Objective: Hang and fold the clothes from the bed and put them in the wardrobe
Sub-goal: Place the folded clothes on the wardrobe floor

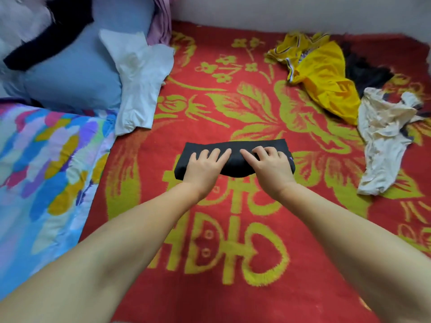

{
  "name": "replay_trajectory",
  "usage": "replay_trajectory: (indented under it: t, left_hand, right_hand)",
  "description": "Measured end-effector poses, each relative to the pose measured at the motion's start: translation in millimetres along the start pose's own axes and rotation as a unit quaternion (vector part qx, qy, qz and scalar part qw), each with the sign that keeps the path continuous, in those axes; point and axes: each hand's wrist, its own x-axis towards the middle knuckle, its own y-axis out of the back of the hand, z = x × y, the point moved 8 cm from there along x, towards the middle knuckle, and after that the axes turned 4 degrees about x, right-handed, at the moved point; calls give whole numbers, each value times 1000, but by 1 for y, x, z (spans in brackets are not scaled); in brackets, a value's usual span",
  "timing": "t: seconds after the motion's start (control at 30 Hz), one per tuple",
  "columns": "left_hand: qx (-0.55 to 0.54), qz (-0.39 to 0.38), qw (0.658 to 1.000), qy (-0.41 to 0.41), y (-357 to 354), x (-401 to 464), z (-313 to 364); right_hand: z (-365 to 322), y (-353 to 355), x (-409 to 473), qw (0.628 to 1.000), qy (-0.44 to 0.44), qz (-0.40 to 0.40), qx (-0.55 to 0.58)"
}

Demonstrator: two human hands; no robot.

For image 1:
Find pale blue pillow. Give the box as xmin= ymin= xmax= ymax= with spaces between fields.
xmin=0 ymin=0 xmax=157 ymax=113

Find person's right forearm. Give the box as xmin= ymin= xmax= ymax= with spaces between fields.
xmin=276 ymin=185 xmax=431 ymax=323

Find pile of mixed clothes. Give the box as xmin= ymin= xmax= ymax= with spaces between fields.
xmin=3 ymin=0 xmax=431 ymax=196

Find person's left forearm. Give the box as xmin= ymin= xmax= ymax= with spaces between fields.
xmin=0 ymin=185 xmax=203 ymax=323

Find black shorts with green print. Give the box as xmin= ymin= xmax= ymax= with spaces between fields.
xmin=174 ymin=138 xmax=296 ymax=181

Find person's right hand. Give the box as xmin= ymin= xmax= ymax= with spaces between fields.
xmin=240 ymin=146 xmax=297 ymax=199

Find blue patterned pillow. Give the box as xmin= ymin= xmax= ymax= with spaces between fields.
xmin=0 ymin=100 xmax=117 ymax=300

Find white tufted headboard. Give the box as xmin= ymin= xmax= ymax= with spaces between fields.
xmin=0 ymin=0 xmax=55 ymax=61

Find red and yellow blanket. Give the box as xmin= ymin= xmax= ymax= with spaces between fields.
xmin=81 ymin=20 xmax=431 ymax=323

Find wide pink curtain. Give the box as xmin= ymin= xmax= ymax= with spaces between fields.
xmin=148 ymin=0 xmax=177 ymax=46

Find person's left hand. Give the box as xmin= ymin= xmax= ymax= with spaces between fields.
xmin=182 ymin=148 xmax=233 ymax=199

